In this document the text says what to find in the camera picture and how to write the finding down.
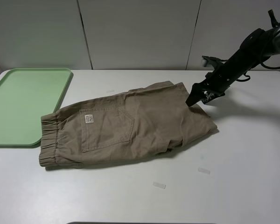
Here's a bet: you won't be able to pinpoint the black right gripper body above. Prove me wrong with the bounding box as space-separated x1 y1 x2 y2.
204 28 274 94

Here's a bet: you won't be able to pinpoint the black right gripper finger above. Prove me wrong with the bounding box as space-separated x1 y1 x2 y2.
186 83 206 106
201 91 225 105

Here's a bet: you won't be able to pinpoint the khaki shorts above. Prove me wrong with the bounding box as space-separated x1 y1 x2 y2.
39 81 217 168

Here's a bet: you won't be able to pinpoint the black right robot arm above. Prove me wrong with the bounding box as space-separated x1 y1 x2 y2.
186 10 280 106

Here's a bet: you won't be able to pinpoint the light green plastic tray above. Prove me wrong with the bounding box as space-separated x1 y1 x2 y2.
0 68 73 148

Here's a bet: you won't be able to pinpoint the clear tape strip front right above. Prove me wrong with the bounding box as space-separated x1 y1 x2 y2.
198 167 210 175

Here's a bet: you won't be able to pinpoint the clear tape strip front centre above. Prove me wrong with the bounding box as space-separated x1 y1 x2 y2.
153 182 166 189

